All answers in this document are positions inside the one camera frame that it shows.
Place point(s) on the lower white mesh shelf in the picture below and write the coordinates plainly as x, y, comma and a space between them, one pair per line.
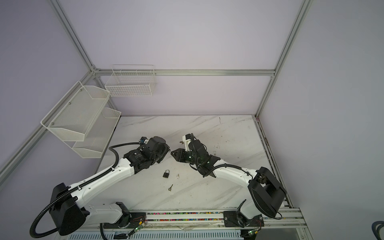
100, 134

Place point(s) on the upper white mesh shelf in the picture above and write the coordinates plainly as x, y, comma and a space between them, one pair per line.
73, 117

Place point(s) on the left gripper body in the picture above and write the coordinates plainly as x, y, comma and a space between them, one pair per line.
159, 157

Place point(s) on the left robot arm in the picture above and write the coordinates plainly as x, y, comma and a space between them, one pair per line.
71, 209

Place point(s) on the white mesh shelf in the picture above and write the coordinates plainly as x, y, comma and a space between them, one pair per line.
100, 134
73, 117

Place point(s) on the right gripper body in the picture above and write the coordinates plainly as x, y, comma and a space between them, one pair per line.
191, 159

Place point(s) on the white wire basket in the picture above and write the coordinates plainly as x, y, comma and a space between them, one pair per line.
132, 81

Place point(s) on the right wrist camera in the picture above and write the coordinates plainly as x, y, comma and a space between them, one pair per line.
187, 139

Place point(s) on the black padlock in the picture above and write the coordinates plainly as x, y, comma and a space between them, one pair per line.
166, 174

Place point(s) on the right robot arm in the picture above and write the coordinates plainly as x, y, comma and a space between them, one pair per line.
266, 192

